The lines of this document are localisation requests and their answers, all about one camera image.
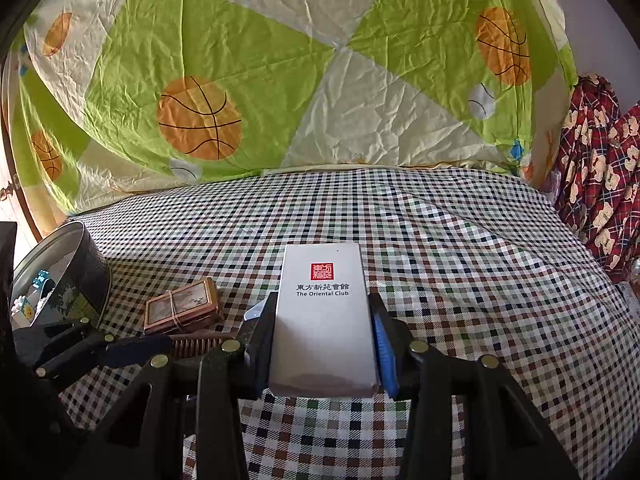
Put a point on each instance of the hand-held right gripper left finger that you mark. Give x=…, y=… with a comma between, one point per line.
x=260, y=350

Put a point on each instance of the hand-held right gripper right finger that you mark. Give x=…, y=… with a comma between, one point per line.
x=387, y=350

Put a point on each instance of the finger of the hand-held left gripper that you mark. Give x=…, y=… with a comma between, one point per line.
x=70, y=335
x=135, y=347

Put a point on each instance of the white sun print toy block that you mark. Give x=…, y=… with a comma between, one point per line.
x=25, y=310

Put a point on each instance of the round metal tin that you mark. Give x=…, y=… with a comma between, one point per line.
x=90, y=280

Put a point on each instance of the teal bear print toy block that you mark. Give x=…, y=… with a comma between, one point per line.
x=42, y=278

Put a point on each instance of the white paper box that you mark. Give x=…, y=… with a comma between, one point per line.
x=322, y=330

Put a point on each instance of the wooden comb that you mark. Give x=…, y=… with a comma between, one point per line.
x=197, y=346

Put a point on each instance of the checkered bed sheet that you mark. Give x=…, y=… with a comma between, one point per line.
x=475, y=270

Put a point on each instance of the red plaid bear print cloth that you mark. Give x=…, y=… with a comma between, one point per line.
x=600, y=175

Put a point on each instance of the basketball print blanket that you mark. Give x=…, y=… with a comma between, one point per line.
x=280, y=60

